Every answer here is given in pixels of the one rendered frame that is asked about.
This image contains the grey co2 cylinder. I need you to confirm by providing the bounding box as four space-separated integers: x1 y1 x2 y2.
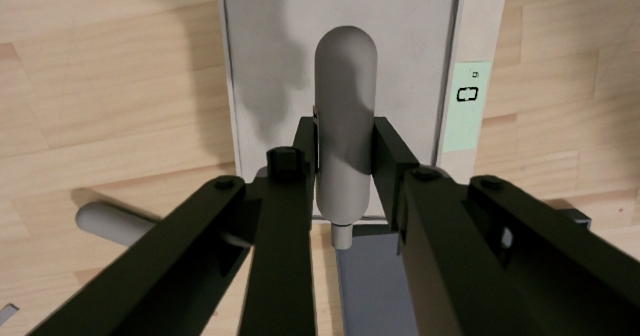
75 202 155 248

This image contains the white digital scale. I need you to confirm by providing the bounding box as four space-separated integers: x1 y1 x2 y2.
218 0 505 185

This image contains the grey metal gas cylinder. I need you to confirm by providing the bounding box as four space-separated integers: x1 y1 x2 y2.
313 25 378 249

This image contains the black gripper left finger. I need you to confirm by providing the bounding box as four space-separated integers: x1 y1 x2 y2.
25 116 318 336

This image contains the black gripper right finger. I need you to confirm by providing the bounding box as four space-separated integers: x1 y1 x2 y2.
371 116 640 336

